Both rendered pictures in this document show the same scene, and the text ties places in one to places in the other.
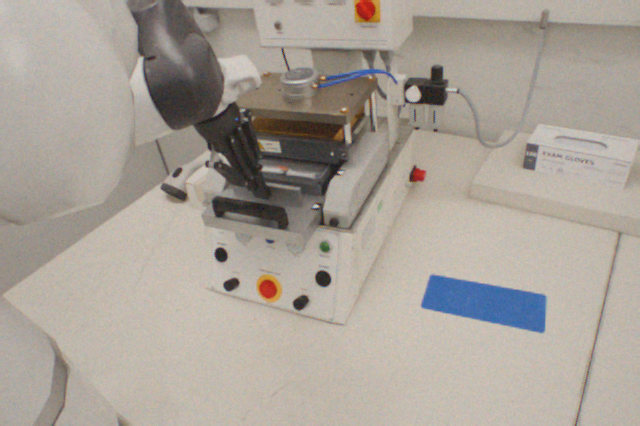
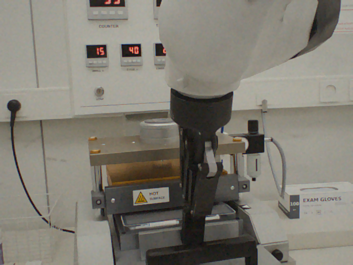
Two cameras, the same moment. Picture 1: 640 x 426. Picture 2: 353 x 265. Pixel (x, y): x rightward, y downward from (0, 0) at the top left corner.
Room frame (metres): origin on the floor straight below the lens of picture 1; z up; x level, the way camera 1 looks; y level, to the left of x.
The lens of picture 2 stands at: (0.35, 0.49, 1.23)
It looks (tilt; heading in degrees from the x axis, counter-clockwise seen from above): 8 degrees down; 318
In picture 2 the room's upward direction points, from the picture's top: 2 degrees counter-clockwise
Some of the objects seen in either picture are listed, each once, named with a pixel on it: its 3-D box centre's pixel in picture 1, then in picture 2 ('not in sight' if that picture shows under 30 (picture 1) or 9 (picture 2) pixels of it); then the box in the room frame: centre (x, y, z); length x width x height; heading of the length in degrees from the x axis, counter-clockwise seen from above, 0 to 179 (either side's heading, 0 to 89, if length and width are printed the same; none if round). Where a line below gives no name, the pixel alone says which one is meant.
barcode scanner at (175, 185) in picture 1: (191, 173); not in sight; (1.23, 0.35, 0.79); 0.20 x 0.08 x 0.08; 142
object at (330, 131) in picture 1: (307, 110); (166, 162); (0.94, -0.01, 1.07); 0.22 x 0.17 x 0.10; 61
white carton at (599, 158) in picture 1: (579, 154); (319, 199); (0.97, -0.66, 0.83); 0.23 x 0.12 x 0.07; 50
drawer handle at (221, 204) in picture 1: (249, 211); (202, 258); (0.72, 0.12, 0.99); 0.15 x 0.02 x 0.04; 61
